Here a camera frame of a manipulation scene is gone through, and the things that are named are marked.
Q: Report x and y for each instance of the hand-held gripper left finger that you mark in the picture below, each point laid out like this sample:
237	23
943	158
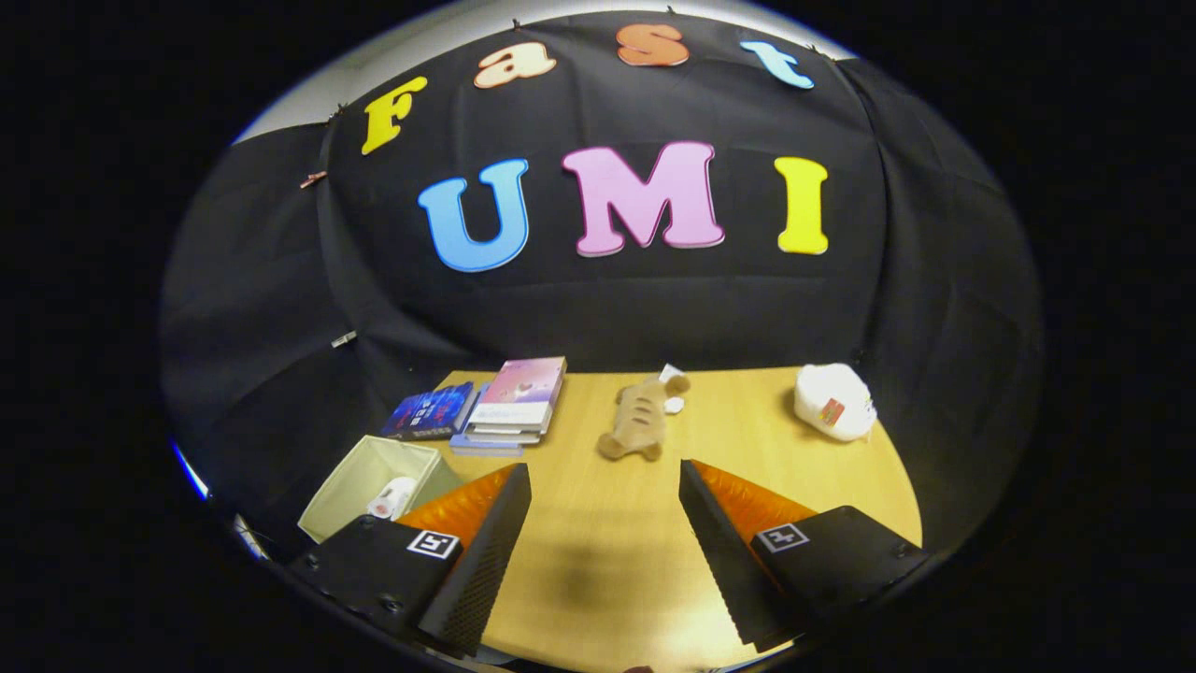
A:
476	575

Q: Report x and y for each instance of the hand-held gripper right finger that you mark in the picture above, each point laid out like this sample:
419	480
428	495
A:
724	556

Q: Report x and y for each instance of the white canvas shoe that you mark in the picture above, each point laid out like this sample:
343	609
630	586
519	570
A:
392	498

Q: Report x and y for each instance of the pale green storage box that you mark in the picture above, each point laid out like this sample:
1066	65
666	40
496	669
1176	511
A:
350	486

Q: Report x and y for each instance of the white books under pink book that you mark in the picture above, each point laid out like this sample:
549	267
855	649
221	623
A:
495	439

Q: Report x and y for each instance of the brown plush toy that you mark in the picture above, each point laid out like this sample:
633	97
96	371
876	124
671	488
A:
640	421

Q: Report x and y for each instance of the dark blue cover book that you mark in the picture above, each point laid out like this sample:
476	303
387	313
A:
430	411

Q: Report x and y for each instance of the pink cover book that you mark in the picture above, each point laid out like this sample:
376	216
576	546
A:
519	393

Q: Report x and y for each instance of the white plush toy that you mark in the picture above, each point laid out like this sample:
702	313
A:
834	402

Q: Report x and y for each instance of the white clip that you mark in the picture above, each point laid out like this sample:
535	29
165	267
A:
343	338

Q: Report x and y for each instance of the wooden clothes peg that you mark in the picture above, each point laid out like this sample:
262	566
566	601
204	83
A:
313	178

